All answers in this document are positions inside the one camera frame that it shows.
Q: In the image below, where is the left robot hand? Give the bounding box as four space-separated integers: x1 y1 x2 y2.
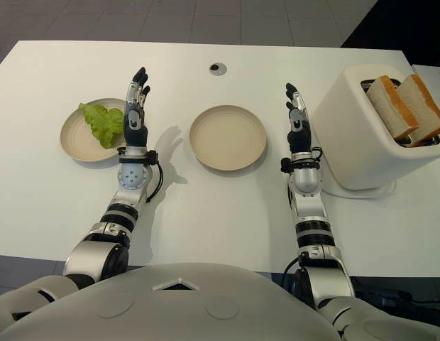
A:
122 67 151 148

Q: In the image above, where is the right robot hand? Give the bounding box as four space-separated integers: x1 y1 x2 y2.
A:
285 82 313 156

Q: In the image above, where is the green lettuce leaf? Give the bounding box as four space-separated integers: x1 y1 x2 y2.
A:
78 102 126 150

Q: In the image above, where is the beige round plate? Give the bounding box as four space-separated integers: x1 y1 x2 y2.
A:
189 104 268 170
60 97 128 163

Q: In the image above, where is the cream toaster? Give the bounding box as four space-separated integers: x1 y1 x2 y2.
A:
310 63 440 199

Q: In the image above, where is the bread slice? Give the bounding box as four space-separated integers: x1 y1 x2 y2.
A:
367 75 421 140
397 73 440 148

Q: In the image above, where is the robot body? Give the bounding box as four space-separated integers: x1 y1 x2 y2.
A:
0 262 343 341

